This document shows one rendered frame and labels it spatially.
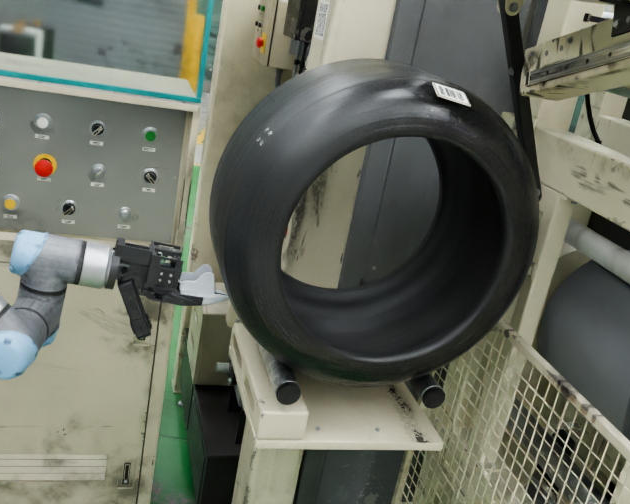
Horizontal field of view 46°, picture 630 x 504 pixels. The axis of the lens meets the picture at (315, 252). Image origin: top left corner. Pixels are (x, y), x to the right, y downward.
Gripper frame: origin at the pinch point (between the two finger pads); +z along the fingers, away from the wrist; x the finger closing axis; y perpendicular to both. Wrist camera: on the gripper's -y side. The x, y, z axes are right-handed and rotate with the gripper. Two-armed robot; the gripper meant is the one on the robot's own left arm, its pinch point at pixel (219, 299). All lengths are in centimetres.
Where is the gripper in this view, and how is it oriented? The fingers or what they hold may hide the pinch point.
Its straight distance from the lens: 134.4
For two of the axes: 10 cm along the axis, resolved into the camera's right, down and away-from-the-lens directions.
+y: 2.9, -9.1, -2.9
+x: -2.4, -3.7, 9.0
